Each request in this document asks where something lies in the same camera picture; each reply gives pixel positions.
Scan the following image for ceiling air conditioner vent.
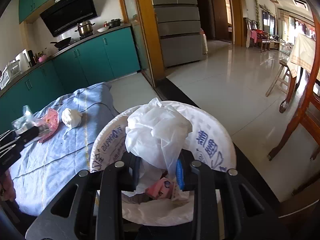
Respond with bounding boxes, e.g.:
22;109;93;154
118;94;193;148
292;0;309;11

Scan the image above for silver grey refrigerator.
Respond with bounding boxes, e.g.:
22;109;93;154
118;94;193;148
152;0;202;68

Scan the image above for small black pot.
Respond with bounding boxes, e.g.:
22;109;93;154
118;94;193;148
108;18;121;29

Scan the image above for clear printed mask wrapper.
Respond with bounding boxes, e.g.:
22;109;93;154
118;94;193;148
11;105;50;137

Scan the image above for white dish drying rack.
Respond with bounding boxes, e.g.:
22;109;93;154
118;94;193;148
0;60;21;90

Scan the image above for brown wooden dining chair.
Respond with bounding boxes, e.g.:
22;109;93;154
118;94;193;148
268;6;319;160

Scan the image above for pink crumpled plastic wrapper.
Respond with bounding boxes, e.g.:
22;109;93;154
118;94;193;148
39;108;59;143

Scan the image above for black range hood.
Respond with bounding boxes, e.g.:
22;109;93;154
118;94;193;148
40;0;98;37

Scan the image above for black wok pan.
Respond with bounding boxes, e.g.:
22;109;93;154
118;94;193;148
50;37;72;50

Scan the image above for wooden stool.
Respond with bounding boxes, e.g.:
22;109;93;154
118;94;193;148
265;59;291;97

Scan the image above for wooden sliding door frame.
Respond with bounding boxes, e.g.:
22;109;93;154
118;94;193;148
119;0;165;88

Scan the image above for teal kitchen base cabinets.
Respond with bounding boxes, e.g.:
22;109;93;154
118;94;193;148
1;24;140;132

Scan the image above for white bowl on counter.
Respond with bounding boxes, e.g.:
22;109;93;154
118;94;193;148
97;27;109;33

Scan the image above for pink container on counter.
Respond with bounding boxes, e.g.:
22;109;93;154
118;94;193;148
38;54;47;63

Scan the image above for white bag-lined trash bin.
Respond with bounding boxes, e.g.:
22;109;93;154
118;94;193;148
90;101;236;226

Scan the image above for white crumpled tissue ball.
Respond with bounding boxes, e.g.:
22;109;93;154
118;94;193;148
61;108;82;129

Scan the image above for light blue checked tablecloth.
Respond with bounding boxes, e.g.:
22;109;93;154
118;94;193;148
10;82;118;216

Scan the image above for dining table with cloth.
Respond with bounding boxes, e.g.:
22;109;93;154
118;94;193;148
279;33;316;113

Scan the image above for white plastic bag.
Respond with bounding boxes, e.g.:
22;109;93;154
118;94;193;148
124;98;193;197

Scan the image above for stainless steel stock pot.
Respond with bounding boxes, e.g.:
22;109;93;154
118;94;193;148
75;21;95;37

